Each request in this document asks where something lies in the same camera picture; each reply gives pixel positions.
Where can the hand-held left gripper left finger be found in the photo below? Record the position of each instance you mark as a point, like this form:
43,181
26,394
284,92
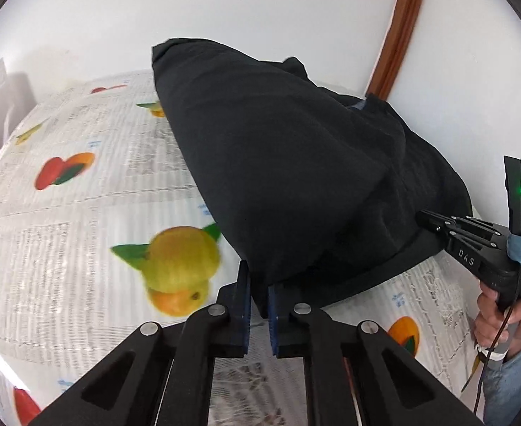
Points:
244,315

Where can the black zip-collar pullover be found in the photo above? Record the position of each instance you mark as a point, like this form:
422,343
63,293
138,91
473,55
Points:
287,164

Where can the brown wooden door frame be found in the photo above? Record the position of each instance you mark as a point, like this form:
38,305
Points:
398,44

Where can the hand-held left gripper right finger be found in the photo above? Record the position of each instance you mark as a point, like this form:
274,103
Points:
272,319

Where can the person's right forearm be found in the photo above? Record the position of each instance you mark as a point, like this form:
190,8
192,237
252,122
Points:
518,386

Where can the person's right hand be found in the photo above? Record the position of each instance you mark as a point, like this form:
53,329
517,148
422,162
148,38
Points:
486,319

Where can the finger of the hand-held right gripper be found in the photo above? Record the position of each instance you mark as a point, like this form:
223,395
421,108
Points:
442,218
438,227

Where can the fruit-print bed sheet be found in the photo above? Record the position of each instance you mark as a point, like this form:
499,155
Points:
87,230

